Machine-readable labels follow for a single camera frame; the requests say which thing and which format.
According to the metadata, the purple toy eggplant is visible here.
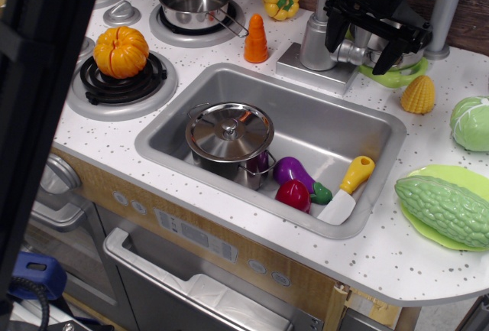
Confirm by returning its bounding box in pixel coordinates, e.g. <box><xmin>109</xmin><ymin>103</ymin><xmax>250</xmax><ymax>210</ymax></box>
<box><xmin>273</xmin><ymin>157</ymin><xmax>333</xmax><ymax>205</ymax></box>

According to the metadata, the grey round oven knob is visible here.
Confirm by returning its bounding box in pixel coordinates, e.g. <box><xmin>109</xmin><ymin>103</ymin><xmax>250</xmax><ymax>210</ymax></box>
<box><xmin>40</xmin><ymin>153</ymin><xmax>82</xmax><ymax>195</ymax></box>

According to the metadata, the green toy cabbage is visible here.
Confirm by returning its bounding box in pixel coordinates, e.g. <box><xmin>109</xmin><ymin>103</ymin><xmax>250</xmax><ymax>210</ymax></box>
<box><xmin>450</xmin><ymin>96</ymin><xmax>488</xmax><ymax>152</ymax></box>

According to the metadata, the silver sink basin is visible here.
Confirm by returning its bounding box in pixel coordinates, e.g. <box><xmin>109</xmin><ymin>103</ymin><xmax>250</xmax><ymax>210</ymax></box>
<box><xmin>135</xmin><ymin>63</ymin><xmax>406</xmax><ymax>239</ymax></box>

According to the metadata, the steel pot on green holder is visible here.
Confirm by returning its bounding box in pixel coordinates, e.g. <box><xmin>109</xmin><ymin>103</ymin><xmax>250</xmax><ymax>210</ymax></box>
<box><xmin>349</xmin><ymin>25</ymin><xmax>426</xmax><ymax>71</ymax></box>

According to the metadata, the grey right support pole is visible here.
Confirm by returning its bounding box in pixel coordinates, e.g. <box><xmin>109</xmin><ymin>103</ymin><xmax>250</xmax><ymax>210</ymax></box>
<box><xmin>423</xmin><ymin>0</ymin><xmax>459</xmax><ymax>60</ymax></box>

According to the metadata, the green toy bitter melon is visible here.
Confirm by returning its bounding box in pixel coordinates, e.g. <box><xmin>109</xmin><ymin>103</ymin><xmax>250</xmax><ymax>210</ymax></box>
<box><xmin>394</xmin><ymin>175</ymin><xmax>488</xmax><ymax>248</ymax></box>

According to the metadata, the black camera frame post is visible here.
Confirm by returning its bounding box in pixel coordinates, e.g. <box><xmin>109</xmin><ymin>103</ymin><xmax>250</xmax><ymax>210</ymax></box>
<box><xmin>1</xmin><ymin>0</ymin><xmax>95</xmax><ymax>304</ymax></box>

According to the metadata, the yellow handled toy knife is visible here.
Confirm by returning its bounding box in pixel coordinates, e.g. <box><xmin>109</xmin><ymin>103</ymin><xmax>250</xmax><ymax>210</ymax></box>
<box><xmin>316</xmin><ymin>156</ymin><xmax>375</xmax><ymax>226</ymax></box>

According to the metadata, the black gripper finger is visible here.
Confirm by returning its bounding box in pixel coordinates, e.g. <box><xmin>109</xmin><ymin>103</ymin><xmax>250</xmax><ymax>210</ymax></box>
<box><xmin>373</xmin><ymin>37</ymin><xmax>414</xmax><ymax>75</ymax></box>
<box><xmin>325</xmin><ymin>8</ymin><xmax>349</xmax><ymax>53</ymax></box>

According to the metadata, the small steel saucepan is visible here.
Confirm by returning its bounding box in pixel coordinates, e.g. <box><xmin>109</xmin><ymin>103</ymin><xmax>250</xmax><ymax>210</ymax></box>
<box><xmin>159</xmin><ymin>0</ymin><xmax>248</xmax><ymax>37</ymax></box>

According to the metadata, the orange toy pumpkin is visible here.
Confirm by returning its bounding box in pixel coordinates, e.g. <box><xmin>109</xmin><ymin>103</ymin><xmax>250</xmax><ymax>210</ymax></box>
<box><xmin>92</xmin><ymin>26</ymin><xmax>150</xmax><ymax>80</ymax></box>

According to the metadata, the yellow toy bell pepper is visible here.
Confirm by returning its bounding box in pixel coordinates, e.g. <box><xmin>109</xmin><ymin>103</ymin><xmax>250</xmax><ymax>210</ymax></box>
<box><xmin>262</xmin><ymin>0</ymin><xmax>300</xmax><ymax>21</ymax></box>

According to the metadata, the grey stove knob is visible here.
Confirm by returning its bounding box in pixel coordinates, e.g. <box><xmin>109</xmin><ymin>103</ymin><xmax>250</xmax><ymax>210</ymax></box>
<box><xmin>103</xmin><ymin>0</ymin><xmax>141</xmax><ymax>27</ymax></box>

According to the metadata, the light green plate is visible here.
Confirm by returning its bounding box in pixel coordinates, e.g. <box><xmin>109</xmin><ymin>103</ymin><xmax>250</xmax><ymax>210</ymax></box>
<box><xmin>400</xmin><ymin>164</ymin><xmax>488</xmax><ymax>252</ymax></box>

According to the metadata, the steel pot with lid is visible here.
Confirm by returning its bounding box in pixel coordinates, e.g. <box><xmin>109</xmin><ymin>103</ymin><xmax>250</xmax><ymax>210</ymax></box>
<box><xmin>185</xmin><ymin>102</ymin><xmax>277</xmax><ymax>190</ymax></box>

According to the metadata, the silver oven door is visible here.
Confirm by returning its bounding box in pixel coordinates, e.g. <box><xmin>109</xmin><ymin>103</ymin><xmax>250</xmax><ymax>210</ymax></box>
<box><xmin>24</xmin><ymin>189</ymin><xmax>138</xmax><ymax>330</ymax></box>

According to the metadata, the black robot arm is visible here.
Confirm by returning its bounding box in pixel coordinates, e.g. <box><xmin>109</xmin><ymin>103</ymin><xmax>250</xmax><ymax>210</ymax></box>
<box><xmin>324</xmin><ymin>0</ymin><xmax>432</xmax><ymax>75</ymax></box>

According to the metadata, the silver toy faucet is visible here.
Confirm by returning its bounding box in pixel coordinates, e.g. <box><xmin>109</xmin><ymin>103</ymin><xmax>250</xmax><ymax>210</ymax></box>
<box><xmin>276</xmin><ymin>0</ymin><xmax>358</xmax><ymax>96</ymax></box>

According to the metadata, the yellow toy corn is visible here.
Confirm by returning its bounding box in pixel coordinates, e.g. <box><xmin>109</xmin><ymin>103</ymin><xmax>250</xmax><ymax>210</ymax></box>
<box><xmin>400</xmin><ymin>76</ymin><xmax>436</xmax><ymax>114</ymax></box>

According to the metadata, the front left stove burner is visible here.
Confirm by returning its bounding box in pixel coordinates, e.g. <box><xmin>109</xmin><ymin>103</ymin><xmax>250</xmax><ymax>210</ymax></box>
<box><xmin>66</xmin><ymin>53</ymin><xmax>177</xmax><ymax>122</ymax></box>

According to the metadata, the blue clamp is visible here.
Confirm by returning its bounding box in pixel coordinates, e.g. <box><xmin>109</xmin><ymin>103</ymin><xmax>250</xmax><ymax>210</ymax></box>
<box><xmin>8</xmin><ymin>251</ymin><xmax>67</xmax><ymax>300</ymax></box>

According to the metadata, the green pot holder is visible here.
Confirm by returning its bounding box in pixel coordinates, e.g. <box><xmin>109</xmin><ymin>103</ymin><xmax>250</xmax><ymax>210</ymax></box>
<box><xmin>358</xmin><ymin>57</ymin><xmax>429</xmax><ymax>89</ymax></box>

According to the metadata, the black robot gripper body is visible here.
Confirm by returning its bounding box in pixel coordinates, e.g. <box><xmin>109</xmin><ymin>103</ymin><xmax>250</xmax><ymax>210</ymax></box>
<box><xmin>324</xmin><ymin>0</ymin><xmax>432</xmax><ymax>52</ymax></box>

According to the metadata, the orange toy carrot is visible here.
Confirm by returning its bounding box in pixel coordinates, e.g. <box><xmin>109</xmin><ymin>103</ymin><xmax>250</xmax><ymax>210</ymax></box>
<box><xmin>244</xmin><ymin>14</ymin><xmax>268</xmax><ymax>63</ymax></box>

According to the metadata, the silver dishwasher door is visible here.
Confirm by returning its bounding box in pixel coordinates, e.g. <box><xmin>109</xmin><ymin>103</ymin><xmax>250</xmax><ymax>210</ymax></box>
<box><xmin>104</xmin><ymin>228</ymin><xmax>324</xmax><ymax>330</ymax></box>

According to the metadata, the rear stove burner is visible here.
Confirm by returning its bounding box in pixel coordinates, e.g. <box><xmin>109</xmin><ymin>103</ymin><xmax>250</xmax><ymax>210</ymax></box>
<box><xmin>149</xmin><ymin>0</ymin><xmax>248</xmax><ymax>48</ymax></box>

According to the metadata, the red toy tomato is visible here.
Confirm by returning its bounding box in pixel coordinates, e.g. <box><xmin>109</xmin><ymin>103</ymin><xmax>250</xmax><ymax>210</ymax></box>
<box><xmin>274</xmin><ymin>180</ymin><xmax>312</xmax><ymax>213</ymax></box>

